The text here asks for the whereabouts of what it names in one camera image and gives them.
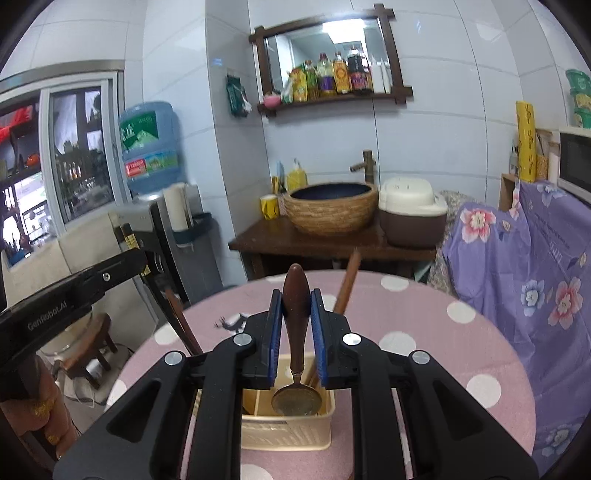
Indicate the blue grey holder tray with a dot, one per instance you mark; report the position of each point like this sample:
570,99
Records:
194,230

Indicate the beige plastic utensil holder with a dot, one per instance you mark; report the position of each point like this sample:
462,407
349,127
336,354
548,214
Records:
286,431

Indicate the purple floral cloth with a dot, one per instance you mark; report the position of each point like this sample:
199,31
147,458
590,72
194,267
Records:
531,277

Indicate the pink polka dot tablecloth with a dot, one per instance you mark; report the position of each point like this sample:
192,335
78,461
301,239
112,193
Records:
415,323

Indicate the dark soy sauce bottle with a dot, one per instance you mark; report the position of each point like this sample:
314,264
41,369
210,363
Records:
359,71

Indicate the metal framed window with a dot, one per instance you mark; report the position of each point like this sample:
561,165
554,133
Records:
78,152

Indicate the woven pattern basin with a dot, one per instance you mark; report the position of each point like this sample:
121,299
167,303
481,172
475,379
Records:
330,212

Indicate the blue water jug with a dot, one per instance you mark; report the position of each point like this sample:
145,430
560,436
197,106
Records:
150,147

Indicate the white bottles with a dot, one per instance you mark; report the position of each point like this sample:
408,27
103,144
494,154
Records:
381,74

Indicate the yellow soap bottle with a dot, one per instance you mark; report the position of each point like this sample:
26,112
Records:
297,177

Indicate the orange label sauce bottle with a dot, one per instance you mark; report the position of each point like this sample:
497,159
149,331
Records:
340,76

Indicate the person's left forearm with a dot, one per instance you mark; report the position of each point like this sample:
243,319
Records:
32,410

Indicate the yellow pouch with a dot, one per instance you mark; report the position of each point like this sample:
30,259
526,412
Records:
299,86

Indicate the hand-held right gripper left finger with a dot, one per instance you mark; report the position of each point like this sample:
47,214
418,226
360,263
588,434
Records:
275,332

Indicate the brown white rice cooker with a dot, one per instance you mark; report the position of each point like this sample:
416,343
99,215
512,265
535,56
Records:
411,217

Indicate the pink bowl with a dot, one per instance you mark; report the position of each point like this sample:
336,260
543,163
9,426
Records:
271,99

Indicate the light wooden rack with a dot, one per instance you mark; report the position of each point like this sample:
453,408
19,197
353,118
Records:
507,194

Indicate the yellow wrapped roll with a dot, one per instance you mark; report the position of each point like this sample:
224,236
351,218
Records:
526,138

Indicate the wooden framed mirror shelf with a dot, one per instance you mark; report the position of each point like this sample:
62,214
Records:
261,69

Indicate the dark wooden chopstick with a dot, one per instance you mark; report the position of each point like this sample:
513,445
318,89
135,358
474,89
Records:
179,318
186,328

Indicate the white microwave oven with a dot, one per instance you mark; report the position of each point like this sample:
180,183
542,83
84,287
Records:
577,161

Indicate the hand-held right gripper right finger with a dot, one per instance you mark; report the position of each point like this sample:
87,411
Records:
318,332

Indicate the dark wooden stool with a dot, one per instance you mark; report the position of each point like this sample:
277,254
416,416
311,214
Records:
92,350

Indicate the bronze faucet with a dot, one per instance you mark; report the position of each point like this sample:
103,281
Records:
367,164

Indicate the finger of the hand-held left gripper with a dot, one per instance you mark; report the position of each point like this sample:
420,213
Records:
111,274

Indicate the grey water dispenser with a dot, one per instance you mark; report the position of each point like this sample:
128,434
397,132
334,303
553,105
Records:
203,263

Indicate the green hanging packet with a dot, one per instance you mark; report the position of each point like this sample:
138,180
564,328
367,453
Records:
238,94

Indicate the yellow cup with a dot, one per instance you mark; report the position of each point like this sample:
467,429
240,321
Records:
269,207

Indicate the green bottle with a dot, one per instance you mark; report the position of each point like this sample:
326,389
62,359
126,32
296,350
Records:
310,83

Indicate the cream pot with lid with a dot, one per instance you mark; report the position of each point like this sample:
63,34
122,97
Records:
69,339

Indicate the dark wooden sink cabinet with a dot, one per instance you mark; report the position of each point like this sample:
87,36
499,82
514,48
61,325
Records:
300,244

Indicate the purple label bottle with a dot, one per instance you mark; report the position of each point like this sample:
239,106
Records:
326,78

